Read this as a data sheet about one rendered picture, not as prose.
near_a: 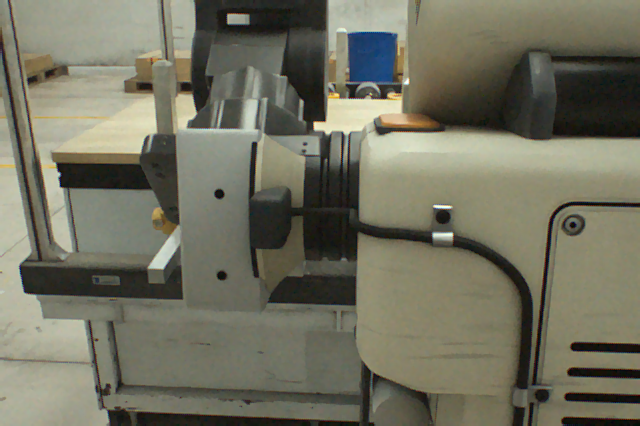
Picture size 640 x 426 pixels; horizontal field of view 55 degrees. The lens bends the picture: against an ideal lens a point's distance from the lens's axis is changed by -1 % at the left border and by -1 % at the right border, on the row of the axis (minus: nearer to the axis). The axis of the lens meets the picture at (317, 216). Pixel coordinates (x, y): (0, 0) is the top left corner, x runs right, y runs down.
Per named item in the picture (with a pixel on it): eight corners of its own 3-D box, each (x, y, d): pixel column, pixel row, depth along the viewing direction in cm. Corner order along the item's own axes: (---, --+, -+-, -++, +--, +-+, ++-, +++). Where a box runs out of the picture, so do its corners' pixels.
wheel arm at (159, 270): (166, 288, 111) (164, 266, 110) (148, 287, 112) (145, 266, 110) (217, 204, 152) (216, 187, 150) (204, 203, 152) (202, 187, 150)
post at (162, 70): (186, 278, 139) (167, 62, 122) (171, 278, 140) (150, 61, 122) (190, 271, 143) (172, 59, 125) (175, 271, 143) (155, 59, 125)
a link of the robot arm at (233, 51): (201, 92, 42) (279, 93, 42) (221, -6, 48) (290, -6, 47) (223, 170, 50) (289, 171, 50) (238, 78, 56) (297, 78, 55)
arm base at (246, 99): (134, 152, 38) (331, 155, 37) (159, 57, 42) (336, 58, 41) (169, 225, 45) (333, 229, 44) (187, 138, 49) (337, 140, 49)
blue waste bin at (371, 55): (399, 104, 655) (402, 33, 628) (344, 103, 658) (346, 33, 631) (396, 94, 709) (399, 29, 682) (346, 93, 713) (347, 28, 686)
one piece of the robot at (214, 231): (263, 316, 37) (261, 130, 35) (182, 313, 38) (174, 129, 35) (282, 264, 47) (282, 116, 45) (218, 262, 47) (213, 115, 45)
